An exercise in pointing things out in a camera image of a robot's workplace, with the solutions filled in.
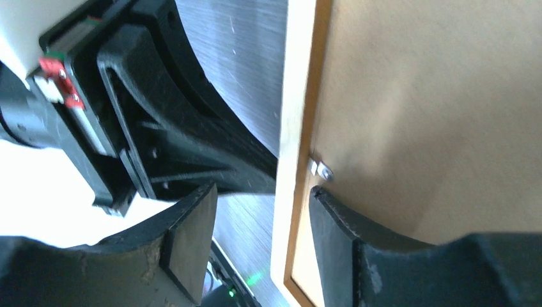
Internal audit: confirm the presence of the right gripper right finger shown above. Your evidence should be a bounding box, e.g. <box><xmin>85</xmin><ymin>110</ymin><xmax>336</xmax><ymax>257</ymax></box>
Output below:
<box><xmin>309</xmin><ymin>186</ymin><xmax>541</xmax><ymax>306</ymax></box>

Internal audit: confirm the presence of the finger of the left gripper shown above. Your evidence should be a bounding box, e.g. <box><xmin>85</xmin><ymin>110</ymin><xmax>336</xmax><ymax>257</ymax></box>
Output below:
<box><xmin>127</xmin><ymin>1</ymin><xmax>275</xmax><ymax>166</ymax></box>
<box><xmin>97</xmin><ymin>24</ymin><xmax>277</xmax><ymax>200</ymax></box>

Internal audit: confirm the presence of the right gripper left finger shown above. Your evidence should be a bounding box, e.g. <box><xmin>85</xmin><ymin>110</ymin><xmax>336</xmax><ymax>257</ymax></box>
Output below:
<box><xmin>1</xmin><ymin>183</ymin><xmax>217</xmax><ymax>306</ymax></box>

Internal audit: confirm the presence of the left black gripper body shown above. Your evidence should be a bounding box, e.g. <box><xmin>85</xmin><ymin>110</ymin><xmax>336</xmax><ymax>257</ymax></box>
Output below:
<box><xmin>1</xmin><ymin>17</ymin><xmax>136</xmax><ymax>216</ymax></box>

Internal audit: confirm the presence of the orange wooden picture frame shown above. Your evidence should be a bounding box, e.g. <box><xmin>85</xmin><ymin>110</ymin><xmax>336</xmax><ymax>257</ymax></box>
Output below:
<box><xmin>270</xmin><ymin>1</ymin><xmax>332</xmax><ymax>306</ymax></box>

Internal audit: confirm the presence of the brown cardboard backing board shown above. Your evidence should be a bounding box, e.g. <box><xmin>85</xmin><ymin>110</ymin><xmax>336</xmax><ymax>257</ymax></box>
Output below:
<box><xmin>293</xmin><ymin>1</ymin><xmax>541</xmax><ymax>306</ymax></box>

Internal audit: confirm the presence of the metal turn clip on backing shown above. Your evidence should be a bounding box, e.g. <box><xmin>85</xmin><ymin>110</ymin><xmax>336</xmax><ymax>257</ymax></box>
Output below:
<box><xmin>308</xmin><ymin>157</ymin><xmax>334</xmax><ymax>182</ymax></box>

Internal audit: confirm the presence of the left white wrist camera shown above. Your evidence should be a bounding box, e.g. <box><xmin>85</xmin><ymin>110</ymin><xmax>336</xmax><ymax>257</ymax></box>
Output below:
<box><xmin>1</xmin><ymin>0</ymin><xmax>84</xmax><ymax>83</ymax></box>

